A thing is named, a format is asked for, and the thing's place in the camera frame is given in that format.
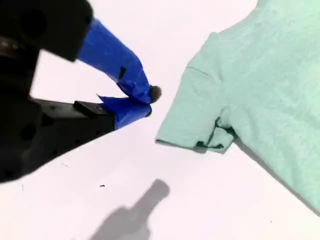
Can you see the pale green T-shirt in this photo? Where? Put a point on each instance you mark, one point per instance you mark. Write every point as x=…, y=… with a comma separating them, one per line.
x=262, y=87

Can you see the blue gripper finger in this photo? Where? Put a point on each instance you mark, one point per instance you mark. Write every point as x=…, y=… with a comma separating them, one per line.
x=87, y=125
x=112, y=55

